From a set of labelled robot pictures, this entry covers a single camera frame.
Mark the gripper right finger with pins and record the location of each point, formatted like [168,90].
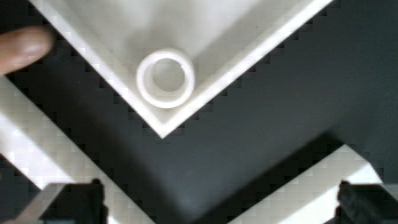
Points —
[366,204]

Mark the white L-shaped obstacle fence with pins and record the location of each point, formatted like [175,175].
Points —
[51,162]

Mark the white square tabletop panel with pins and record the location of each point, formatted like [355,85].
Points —
[170,47]

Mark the blurred pink object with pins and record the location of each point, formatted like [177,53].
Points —
[24,45]

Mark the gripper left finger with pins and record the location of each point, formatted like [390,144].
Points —
[67,204]

